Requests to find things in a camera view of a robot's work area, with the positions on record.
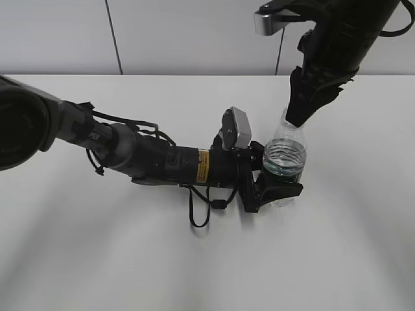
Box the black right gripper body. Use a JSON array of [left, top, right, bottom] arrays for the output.
[[290, 16, 381, 87]]

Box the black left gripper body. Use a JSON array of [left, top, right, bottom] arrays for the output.
[[207, 144, 259, 213]]

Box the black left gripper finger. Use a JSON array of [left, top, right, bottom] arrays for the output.
[[248, 141, 265, 170], [255, 171, 303, 207]]

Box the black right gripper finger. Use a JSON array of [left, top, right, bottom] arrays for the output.
[[285, 77, 343, 126]]

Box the clear water bottle green label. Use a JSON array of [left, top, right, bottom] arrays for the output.
[[261, 106, 308, 209]]

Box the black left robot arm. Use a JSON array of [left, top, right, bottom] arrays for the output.
[[1, 77, 303, 213]]

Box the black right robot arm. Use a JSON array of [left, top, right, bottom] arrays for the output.
[[285, 1, 398, 128]]

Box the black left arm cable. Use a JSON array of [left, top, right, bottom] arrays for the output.
[[180, 183, 237, 227]]

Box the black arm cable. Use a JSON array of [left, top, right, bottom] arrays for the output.
[[379, 0, 415, 37], [180, 183, 237, 227]]

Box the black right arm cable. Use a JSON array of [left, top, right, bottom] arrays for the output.
[[379, 0, 415, 37]]

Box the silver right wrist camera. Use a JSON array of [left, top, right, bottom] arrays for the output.
[[254, 0, 317, 36]]

